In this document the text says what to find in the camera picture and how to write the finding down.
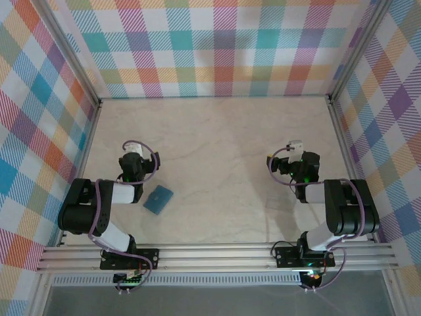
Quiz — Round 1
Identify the teal card holder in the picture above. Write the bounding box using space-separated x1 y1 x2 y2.
143 184 174 217

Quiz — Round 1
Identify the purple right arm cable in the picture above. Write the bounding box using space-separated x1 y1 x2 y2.
268 146 366 293

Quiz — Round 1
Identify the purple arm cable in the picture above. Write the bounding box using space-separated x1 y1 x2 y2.
268 146 366 293
87 140 162 294

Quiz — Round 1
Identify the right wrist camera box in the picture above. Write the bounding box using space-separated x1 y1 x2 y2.
287 140 304 164

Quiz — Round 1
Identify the aluminium table side rail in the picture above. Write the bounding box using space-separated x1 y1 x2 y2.
56 100 103 248
327 98 378 244

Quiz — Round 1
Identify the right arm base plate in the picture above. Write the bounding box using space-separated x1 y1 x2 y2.
274 245 335 268

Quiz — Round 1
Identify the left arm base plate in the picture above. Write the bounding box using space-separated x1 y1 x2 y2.
100 248 160 271

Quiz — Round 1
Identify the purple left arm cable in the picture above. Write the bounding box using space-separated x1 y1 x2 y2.
87 140 162 294

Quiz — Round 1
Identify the aluminium mounting rail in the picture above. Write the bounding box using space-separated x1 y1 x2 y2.
36 242 399 273

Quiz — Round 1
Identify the aluminium frame post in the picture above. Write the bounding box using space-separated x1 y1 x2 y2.
38 0 102 108
327 0 394 105

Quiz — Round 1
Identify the grey slotted cable duct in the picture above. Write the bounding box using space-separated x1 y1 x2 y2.
52 275 303 287

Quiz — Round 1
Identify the aluminium frame leg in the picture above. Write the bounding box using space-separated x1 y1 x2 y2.
28 273 55 316
383 269 407 316

